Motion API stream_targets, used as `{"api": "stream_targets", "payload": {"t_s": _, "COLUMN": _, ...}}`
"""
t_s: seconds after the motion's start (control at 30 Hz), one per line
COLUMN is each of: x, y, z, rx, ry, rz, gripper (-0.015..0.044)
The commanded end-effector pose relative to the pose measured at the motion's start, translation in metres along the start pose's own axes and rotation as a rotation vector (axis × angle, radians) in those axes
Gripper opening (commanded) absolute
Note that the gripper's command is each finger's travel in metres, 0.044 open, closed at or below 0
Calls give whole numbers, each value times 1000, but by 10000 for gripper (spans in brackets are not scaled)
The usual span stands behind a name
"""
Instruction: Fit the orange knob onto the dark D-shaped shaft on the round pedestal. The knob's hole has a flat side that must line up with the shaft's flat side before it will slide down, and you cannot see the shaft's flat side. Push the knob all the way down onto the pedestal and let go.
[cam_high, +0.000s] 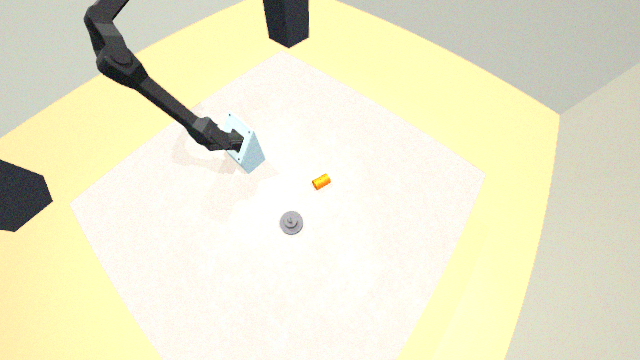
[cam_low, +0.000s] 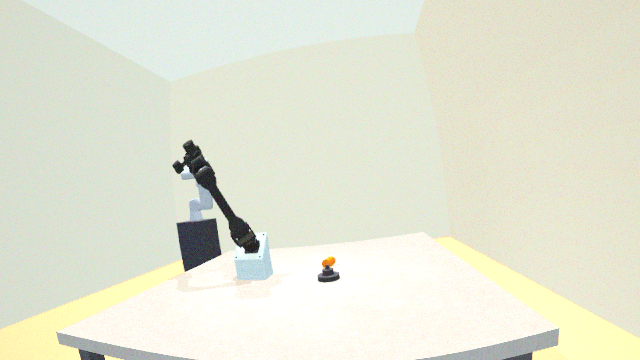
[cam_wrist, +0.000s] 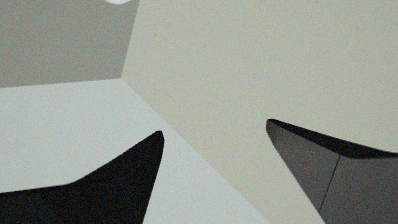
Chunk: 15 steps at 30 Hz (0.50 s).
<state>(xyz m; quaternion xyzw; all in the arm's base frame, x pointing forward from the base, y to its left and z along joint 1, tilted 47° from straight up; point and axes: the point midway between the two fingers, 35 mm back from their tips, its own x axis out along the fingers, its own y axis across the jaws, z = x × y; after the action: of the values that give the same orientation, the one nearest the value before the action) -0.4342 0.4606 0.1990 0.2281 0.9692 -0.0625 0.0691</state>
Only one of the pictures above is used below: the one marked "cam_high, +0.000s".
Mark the orange knob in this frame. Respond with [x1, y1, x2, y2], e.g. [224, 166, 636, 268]
[312, 174, 331, 190]

